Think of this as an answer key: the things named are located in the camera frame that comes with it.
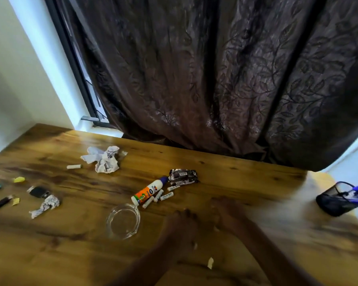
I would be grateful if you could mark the crumpled black wrapper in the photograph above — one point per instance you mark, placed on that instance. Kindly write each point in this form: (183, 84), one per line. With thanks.
(183, 176)

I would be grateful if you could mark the person's left fingers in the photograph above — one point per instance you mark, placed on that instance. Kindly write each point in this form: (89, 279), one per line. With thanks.
(186, 216)

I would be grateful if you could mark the small black cap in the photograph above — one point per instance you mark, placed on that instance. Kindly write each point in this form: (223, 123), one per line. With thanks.
(38, 192)

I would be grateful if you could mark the dark brown patterned curtain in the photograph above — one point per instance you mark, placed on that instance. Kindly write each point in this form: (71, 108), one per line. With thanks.
(214, 71)

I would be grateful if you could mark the black mesh pen holder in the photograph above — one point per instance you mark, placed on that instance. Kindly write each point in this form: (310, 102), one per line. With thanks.
(334, 203)

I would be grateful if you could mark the person's left hand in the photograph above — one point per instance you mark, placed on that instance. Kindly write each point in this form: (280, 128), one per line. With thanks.
(179, 232)

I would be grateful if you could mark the grey window latch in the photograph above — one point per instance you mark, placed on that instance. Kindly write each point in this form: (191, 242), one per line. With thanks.
(89, 118)

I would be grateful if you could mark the yellow paper scrap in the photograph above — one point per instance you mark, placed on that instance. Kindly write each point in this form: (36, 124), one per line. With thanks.
(15, 201)
(19, 179)

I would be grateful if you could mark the black window frame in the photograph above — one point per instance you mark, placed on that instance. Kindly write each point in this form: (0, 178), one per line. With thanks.
(66, 47)

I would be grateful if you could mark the person's right fingers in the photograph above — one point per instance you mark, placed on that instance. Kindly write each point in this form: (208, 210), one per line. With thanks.
(222, 206)

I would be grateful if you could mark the small crumpled white paper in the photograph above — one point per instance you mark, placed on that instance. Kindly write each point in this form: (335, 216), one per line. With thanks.
(45, 205)

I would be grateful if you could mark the white glue bottle orange label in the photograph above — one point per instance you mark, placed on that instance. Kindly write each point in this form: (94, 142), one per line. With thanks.
(147, 191)

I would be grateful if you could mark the short white stick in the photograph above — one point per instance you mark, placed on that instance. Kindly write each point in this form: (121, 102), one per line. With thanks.
(148, 202)
(158, 195)
(173, 188)
(166, 196)
(74, 166)

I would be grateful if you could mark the white paper scrap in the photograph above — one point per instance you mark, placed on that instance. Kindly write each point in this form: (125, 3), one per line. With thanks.
(210, 263)

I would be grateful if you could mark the black marker pen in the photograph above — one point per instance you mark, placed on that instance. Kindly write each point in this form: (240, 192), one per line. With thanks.
(0, 203)

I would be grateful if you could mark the large crumpled white paper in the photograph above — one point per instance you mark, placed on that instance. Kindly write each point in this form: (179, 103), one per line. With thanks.
(105, 160)

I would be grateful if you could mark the clear glass bowl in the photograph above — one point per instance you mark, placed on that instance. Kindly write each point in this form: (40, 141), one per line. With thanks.
(123, 220)

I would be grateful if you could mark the person's right hand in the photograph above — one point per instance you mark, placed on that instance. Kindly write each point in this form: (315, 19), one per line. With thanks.
(228, 215)

